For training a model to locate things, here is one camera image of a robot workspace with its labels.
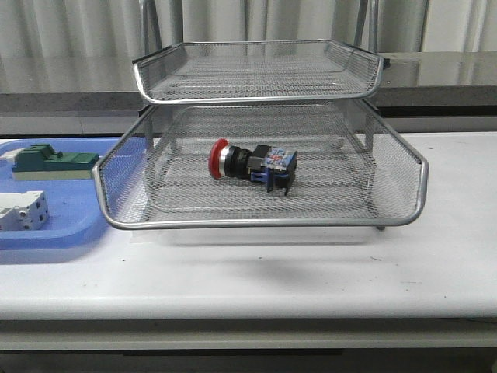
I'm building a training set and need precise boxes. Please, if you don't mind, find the red emergency stop button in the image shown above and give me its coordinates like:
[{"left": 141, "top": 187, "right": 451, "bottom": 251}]
[{"left": 208, "top": 138, "right": 297, "bottom": 196}]

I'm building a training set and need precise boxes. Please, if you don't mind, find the green and beige switch block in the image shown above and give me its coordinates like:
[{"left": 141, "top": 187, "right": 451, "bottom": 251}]
[{"left": 1, "top": 144, "right": 99, "bottom": 181}]

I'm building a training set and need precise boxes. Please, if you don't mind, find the silver mesh bottom tray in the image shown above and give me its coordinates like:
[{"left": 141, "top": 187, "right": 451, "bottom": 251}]
[{"left": 148, "top": 154, "right": 376, "bottom": 215}]

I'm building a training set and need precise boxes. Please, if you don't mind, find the white circuit breaker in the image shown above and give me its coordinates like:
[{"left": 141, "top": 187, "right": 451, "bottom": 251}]
[{"left": 1, "top": 190, "right": 49, "bottom": 231}]

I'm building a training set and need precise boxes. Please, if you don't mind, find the grey metal rack frame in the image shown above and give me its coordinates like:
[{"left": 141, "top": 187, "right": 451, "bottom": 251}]
[{"left": 130, "top": 44, "right": 391, "bottom": 232}]

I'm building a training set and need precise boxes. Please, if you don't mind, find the silver mesh tray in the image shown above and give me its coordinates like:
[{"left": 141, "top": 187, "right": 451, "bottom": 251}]
[
  {"left": 148, "top": 154, "right": 376, "bottom": 215},
  {"left": 133, "top": 40, "right": 384, "bottom": 105},
  {"left": 93, "top": 100, "right": 429, "bottom": 229}
]

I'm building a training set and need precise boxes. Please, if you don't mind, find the blue plastic tray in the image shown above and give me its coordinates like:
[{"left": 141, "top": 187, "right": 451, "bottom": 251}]
[{"left": 1, "top": 137, "right": 118, "bottom": 250}]

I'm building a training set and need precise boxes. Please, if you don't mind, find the silver mesh top tray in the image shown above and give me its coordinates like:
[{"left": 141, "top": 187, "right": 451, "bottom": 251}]
[{"left": 133, "top": 40, "right": 384, "bottom": 105}]

